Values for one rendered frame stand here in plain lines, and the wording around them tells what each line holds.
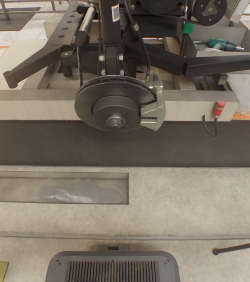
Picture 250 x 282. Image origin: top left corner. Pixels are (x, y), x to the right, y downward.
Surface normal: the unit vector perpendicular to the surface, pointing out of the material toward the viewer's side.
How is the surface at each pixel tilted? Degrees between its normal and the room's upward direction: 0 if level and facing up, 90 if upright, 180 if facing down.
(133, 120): 104
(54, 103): 90
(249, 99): 0
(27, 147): 90
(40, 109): 90
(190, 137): 90
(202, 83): 0
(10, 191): 0
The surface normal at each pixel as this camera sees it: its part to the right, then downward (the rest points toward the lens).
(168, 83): -0.01, 0.75
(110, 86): -0.01, 0.88
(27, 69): 0.89, 0.34
